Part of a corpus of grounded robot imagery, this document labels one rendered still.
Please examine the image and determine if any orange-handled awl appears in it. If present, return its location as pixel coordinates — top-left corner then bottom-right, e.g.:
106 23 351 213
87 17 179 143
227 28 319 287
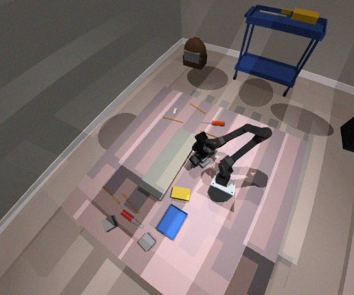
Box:
210 120 225 125

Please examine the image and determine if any yellow block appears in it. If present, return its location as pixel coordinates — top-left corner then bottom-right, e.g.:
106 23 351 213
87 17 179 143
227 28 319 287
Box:
171 186 191 201

